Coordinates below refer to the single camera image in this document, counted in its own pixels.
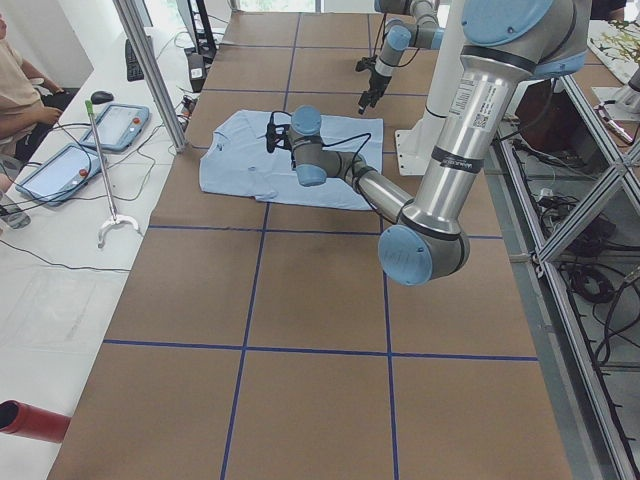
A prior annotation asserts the black computer mouse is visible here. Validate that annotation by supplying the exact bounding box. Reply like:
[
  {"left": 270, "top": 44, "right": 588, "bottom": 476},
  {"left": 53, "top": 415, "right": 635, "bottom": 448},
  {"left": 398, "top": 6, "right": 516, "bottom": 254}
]
[{"left": 90, "top": 90, "right": 114, "bottom": 105}]

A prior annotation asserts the black keyboard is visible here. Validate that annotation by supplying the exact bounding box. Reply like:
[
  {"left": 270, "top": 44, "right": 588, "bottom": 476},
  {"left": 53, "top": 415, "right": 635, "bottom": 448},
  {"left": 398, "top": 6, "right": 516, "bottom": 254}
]
[{"left": 124, "top": 39, "right": 144, "bottom": 82}]

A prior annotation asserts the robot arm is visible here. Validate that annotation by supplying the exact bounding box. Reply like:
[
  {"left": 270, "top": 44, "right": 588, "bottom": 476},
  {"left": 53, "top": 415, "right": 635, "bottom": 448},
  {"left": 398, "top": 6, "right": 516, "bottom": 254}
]
[
  {"left": 355, "top": 0, "right": 444, "bottom": 114},
  {"left": 266, "top": 1, "right": 591, "bottom": 286}
]

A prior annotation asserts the aluminium frame post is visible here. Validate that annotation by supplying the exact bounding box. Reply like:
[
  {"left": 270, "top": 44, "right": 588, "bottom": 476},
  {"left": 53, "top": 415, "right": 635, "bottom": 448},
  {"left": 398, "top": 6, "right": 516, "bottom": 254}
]
[{"left": 113, "top": 0, "right": 187, "bottom": 153}]

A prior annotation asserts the far blue teach pendant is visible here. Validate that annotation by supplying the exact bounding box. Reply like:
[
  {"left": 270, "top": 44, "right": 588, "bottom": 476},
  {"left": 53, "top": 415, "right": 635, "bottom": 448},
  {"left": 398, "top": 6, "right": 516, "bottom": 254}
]
[{"left": 94, "top": 103, "right": 150, "bottom": 153}]

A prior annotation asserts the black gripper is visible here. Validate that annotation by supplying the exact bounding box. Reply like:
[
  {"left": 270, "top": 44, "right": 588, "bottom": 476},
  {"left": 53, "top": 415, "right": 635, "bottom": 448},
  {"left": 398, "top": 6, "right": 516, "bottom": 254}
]
[
  {"left": 358, "top": 69, "right": 389, "bottom": 114},
  {"left": 272, "top": 125, "right": 291, "bottom": 150}
]

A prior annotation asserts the black cable bundle on floor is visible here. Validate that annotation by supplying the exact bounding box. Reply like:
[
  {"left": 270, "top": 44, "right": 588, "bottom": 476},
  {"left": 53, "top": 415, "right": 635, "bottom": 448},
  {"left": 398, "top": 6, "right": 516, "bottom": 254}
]
[{"left": 554, "top": 249, "right": 640, "bottom": 371}]

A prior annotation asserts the blue teach pendant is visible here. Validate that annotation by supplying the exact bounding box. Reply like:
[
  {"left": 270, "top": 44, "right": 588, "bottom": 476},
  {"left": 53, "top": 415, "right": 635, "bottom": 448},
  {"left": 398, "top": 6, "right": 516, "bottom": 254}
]
[
  {"left": 94, "top": 103, "right": 150, "bottom": 153},
  {"left": 16, "top": 144, "right": 101, "bottom": 206}
]

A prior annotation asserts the grabber stick with green handle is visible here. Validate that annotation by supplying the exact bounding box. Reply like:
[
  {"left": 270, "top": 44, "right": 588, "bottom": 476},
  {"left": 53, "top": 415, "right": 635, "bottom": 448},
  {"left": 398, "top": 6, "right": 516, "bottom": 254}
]
[{"left": 85, "top": 100, "right": 142, "bottom": 249}]

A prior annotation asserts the seated person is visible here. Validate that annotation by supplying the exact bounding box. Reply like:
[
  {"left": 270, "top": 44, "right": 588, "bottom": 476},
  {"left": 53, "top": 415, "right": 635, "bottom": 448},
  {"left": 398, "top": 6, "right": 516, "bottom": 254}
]
[{"left": 1, "top": 18, "right": 75, "bottom": 162}]

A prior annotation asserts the near blue teach pendant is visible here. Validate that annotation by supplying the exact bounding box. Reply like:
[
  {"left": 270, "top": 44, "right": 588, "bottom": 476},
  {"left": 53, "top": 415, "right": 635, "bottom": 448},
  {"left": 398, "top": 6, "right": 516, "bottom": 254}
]
[{"left": 16, "top": 144, "right": 101, "bottom": 206}]

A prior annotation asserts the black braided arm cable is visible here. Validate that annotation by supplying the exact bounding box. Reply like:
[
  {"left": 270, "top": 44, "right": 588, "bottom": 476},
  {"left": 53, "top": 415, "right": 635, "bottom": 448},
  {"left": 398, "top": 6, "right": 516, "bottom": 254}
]
[{"left": 319, "top": 132, "right": 374, "bottom": 174}]

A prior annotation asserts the light blue t-shirt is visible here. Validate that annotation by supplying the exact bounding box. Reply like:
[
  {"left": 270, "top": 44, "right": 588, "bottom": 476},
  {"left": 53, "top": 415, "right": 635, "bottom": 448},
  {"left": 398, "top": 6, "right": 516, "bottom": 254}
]
[{"left": 199, "top": 110, "right": 384, "bottom": 210}]

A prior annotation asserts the aluminium side frame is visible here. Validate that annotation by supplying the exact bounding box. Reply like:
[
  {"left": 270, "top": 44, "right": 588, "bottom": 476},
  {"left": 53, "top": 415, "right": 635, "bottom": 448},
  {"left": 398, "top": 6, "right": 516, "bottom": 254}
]
[{"left": 487, "top": 62, "right": 639, "bottom": 479}]

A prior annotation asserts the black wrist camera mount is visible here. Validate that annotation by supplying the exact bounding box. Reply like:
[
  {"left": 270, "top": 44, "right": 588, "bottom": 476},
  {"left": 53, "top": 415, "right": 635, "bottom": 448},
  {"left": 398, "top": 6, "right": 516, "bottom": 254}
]
[
  {"left": 355, "top": 56, "right": 377, "bottom": 72},
  {"left": 265, "top": 111, "right": 279, "bottom": 153}
]

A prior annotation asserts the red cylinder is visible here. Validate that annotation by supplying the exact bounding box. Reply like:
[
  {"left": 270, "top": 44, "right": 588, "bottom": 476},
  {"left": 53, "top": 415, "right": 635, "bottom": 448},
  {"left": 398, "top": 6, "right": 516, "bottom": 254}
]
[{"left": 1, "top": 400, "right": 71, "bottom": 443}]

